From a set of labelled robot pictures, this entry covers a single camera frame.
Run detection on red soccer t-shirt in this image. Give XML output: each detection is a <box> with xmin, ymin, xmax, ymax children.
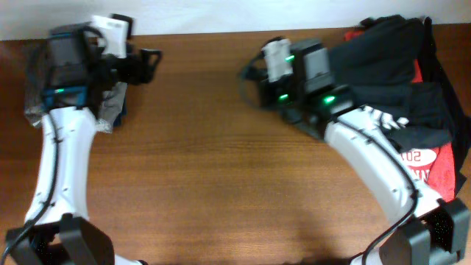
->
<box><xmin>344</xmin><ymin>29</ymin><xmax>454</xmax><ymax>202</ymax></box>

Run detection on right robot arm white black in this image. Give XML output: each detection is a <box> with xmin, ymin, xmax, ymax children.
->
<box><xmin>241</xmin><ymin>38</ymin><xmax>470</xmax><ymax>264</ymax></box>

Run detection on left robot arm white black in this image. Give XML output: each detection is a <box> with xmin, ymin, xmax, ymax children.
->
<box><xmin>2</xmin><ymin>24</ymin><xmax>163</xmax><ymax>264</ymax></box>

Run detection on folded grey shorts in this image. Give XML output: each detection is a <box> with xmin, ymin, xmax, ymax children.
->
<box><xmin>23</xmin><ymin>43</ymin><xmax>128</xmax><ymax>133</ymax></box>

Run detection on dark green Nike t-shirt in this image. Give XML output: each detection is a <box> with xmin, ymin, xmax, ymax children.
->
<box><xmin>329</xmin><ymin>15</ymin><xmax>453</xmax><ymax>152</ymax></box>

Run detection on black garment under red shirt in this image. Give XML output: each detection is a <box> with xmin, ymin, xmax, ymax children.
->
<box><xmin>418</xmin><ymin>17</ymin><xmax>470</xmax><ymax>199</ymax></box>

